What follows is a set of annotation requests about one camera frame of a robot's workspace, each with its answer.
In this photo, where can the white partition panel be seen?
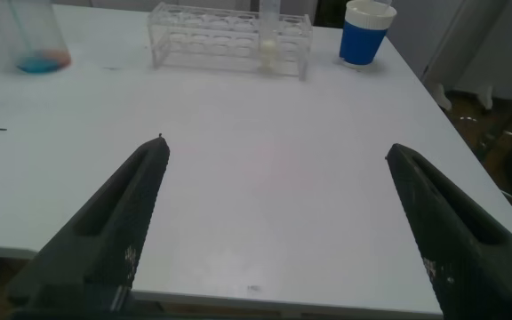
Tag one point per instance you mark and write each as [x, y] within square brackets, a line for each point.
[438, 35]
[505, 53]
[300, 6]

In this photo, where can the blue white paper cup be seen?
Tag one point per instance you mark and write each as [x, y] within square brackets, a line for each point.
[362, 40]

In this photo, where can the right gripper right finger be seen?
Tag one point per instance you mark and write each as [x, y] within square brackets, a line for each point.
[460, 253]

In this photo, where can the clear acrylic test tube rack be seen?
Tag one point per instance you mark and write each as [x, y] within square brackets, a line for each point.
[220, 49]

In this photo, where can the white partition foot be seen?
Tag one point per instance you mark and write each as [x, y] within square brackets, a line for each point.
[484, 95]
[442, 97]

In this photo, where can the clear glass beaker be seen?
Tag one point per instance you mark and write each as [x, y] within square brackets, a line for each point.
[38, 49]

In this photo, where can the test tube with white pigment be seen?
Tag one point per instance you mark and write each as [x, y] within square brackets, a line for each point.
[268, 49]

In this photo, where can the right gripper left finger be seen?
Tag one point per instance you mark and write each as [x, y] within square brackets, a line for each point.
[105, 231]

